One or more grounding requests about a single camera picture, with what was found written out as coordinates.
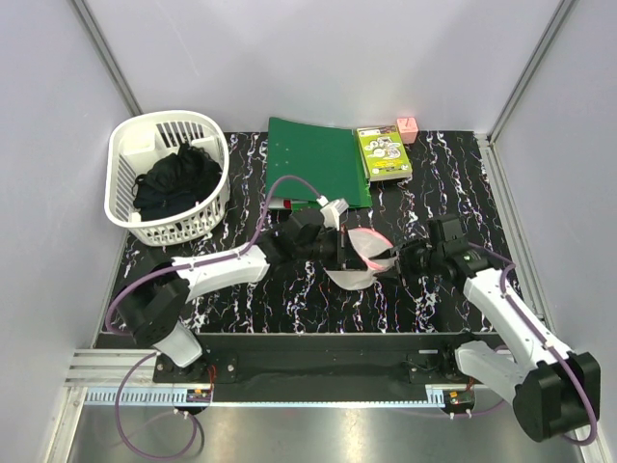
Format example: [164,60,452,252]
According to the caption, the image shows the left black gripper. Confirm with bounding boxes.
[295,225,367,271]

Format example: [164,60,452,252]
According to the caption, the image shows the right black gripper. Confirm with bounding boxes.
[372,237,443,287]

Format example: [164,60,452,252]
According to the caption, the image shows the white mesh laundry bag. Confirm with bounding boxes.
[322,227,394,290]

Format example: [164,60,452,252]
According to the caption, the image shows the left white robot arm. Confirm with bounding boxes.
[116,208,375,382]

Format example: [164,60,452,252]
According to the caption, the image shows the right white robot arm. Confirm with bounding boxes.
[368,214,601,447]

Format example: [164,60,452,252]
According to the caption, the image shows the white plastic laundry basket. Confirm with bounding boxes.
[104,110,229,247]

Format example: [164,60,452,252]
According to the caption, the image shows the green folder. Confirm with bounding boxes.
[265,117,372,208]

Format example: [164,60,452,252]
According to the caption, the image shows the black marbled table mat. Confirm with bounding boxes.
[98,129,534,335]

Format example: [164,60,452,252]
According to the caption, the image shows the green book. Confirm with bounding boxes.
[356,125,413,182]

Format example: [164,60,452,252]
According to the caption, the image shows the pink small box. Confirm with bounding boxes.
[396,117,419,145]

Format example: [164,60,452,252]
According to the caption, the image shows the black clothes in basket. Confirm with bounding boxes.
[133,143,222,222]

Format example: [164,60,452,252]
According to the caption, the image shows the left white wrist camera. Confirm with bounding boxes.
[317,196,348,231]

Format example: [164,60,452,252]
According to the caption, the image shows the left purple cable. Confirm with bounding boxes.
[104,175,329,459]

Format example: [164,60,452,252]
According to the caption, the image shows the purple cable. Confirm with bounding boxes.
[104,175,329,459]
[467,243,599,445]

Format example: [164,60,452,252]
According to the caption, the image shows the black mounting base plate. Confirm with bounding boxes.
[153,333,500,406]

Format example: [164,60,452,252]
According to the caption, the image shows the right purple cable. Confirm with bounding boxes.
[467,243,599,445]

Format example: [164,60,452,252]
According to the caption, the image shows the white cable duct rail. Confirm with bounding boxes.
[85,387,212,407]

